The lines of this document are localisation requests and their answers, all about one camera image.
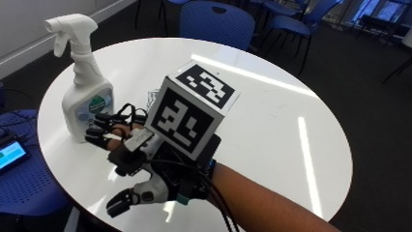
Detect blue perforated chair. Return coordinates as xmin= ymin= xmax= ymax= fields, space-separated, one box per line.
xmin=0 ymin=108 xmax=73 ymax=218

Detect blue chair with handle hole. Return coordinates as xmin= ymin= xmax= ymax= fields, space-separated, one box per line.
xmin=177 ymin=0 xmax=257 ymax=52

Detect black glove cables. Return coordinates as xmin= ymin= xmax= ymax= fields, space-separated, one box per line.
xmin=194 ymin=160 xmax=242 ymax=232

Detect blue chair with black legs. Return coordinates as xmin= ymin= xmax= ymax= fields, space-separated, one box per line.
xmin=261 ymin=0 xmax=345 ymax=77

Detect white spray bottle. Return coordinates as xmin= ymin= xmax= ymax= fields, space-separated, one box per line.
xmin=44 ymin=13 xmax=116 ymax=144

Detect white cube with black markers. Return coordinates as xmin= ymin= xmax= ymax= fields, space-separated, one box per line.
xmin=144 ymin=59 xmax=241 ymax=161

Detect dark chair with metal frame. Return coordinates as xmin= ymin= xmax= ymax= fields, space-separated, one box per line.
xmin=354 ymin=0 xmax=412 ymax=42

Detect tablet with lit screen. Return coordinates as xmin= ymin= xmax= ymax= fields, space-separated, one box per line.
xmin=0 ymin=136 xmax=32 ymax=176

